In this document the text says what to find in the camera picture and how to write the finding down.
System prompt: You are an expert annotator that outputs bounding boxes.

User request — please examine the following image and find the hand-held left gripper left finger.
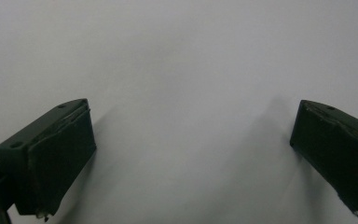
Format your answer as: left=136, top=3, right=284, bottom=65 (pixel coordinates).
left=0, top=98, right=98, bottom=222

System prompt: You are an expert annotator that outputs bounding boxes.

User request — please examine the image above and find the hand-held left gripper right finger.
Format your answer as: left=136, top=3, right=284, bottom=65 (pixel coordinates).
left=289, top=99, right=358, bottom=224

